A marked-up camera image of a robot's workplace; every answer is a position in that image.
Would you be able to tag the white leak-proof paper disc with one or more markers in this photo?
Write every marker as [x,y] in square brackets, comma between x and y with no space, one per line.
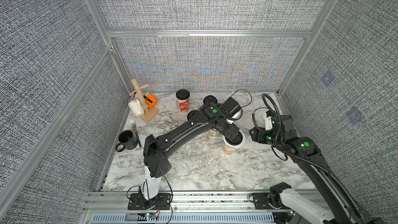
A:
[239,146]

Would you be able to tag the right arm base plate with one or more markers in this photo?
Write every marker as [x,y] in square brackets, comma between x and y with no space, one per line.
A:
[265,201]

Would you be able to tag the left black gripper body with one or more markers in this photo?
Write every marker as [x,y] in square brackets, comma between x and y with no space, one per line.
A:
[232,132]

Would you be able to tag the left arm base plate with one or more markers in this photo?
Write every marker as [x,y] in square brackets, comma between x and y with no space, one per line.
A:
[137,202]

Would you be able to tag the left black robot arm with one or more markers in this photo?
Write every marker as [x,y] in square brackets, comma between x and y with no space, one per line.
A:
[158,150]

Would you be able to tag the cream paper cup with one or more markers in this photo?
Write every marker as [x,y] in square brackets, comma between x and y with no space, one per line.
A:
[228,150]
[213,134]

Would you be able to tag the red paper milk tea cup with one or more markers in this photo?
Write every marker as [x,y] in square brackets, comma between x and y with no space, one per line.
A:
[183,105]

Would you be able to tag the orange mug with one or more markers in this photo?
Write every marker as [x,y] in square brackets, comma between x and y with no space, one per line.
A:
[150,100]

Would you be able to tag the black cup lid back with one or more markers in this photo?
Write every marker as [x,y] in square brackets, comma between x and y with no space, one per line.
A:
[235,141]

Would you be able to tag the white mug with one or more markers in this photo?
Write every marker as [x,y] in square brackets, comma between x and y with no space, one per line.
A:
[136,108]

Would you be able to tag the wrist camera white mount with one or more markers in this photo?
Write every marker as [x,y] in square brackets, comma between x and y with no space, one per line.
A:
[283,127]
[231,109]

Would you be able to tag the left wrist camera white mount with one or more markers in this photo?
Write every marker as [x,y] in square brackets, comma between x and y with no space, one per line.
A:
[231,109]

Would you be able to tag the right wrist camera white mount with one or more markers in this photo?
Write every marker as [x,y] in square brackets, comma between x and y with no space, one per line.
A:
[283,127]

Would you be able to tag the wooden mug tree stand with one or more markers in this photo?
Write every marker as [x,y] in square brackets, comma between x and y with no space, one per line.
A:
[149,113]

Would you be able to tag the black mug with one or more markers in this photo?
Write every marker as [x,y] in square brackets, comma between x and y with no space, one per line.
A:
[127,140]

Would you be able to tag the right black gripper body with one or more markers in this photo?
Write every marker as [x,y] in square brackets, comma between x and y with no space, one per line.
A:
[257,135]

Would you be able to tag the silver fork green handle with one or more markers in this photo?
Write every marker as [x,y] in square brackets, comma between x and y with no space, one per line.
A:
[134,129]

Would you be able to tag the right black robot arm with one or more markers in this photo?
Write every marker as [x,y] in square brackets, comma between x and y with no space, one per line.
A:
[341,207]

